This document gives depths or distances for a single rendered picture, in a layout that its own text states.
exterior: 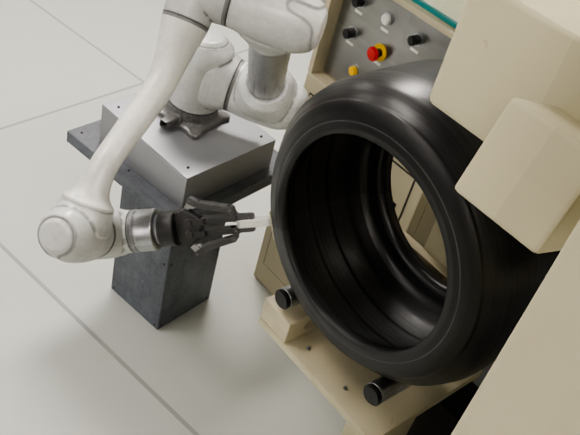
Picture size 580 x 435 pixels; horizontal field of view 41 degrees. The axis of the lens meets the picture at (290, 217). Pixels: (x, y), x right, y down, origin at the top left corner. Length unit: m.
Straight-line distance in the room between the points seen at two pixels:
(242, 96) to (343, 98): 0.82
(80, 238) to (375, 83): 0.60
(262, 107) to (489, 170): 1.45
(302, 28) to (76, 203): 0.56
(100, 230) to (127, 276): 1.23
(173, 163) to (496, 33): 1.46
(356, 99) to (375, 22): 0.99
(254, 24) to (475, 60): 0.84
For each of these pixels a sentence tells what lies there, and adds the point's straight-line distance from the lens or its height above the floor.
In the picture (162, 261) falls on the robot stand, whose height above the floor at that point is 0.31.
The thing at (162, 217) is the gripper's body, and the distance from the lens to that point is 1.60.
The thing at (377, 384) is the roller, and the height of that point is 0.92.
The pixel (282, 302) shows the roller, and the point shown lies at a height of 0.90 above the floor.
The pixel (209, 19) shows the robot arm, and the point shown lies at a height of 1.32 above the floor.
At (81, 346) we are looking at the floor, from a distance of 2.65.
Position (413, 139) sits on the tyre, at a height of 1.42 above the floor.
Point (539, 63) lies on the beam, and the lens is 0.77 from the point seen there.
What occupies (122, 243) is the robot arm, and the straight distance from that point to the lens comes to 1.61.
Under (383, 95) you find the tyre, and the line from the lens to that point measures 1.27.
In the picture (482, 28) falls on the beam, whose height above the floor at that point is 1.74.
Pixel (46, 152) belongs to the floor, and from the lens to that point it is 3.42.
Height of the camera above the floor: 2.03
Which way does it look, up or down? 38 degrees down
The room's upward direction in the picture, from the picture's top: 16 degrees clockwise
